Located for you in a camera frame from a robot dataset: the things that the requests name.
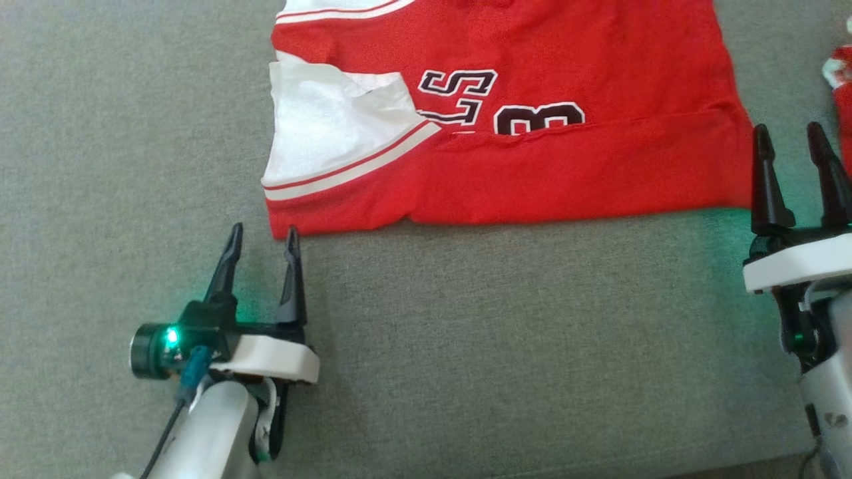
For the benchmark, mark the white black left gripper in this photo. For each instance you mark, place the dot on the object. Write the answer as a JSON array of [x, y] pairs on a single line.
[[273, 356]]

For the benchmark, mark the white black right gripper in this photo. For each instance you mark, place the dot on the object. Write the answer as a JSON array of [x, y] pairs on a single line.
[[799, 263]]

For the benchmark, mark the red shorts with white stripes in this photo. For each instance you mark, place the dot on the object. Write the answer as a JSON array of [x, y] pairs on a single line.
[[842, 113]]

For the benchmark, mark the red jersey with white trim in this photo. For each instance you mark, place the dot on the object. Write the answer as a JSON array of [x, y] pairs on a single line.
[[566, 173]]

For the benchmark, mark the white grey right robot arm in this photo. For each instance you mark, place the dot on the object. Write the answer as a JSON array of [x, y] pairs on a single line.
[[832, 412]]

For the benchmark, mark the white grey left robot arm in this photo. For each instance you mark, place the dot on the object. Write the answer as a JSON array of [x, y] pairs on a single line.
[[213, 432]]

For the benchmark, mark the large grey sofa seat cushion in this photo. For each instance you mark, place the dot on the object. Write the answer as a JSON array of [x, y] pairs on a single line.
[[466, 346]]

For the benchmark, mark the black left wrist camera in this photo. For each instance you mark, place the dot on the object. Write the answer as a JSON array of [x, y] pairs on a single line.
[[153, 349]]

